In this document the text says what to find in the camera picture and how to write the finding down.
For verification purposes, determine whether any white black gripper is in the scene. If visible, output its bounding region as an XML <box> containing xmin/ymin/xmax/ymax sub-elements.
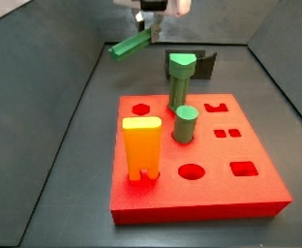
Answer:
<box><xmin>113</xmin><ymin>0</ymin><xmax>193</xmax><ymax>43</ymax></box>

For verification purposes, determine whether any green star-profile bar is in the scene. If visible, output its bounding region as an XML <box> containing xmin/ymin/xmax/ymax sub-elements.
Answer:
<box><xmin>107</xmin><ymin>29</ymin><xmax>151</xmax><ymax>62</ymax></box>

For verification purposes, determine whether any black curved fixture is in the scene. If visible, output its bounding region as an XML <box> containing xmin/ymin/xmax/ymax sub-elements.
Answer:
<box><xmin>165</xmin><ymin>49</ymin><xmax>217</xmax><ymax>79</ymax></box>

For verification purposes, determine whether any green pentagon-head peg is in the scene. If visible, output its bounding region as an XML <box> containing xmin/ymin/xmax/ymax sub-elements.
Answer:
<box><xmin>167</xmin><ymin>53</ymin><xmax>195</xmax><ymax>110</ymax></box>

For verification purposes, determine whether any green cylinder peg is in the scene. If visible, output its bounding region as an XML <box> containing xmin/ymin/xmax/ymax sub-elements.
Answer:
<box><xmin>173</xmin><ymin>105</ymin><xmax>198</xmax><ymax>143</ymax></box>

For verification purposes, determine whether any yellow rounded peg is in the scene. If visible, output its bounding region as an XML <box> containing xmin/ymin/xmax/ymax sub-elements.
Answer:
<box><xmin>121</xmin><ymin>116</ymin><xmax>162</xmax><ymax>181</ymax></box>

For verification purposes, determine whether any red shape-sorter block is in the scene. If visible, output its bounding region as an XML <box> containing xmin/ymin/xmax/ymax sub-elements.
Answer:
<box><xmin>109</xmin><ymin>94</ymin><xmax>291</xmax><ymax>225</ymax></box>

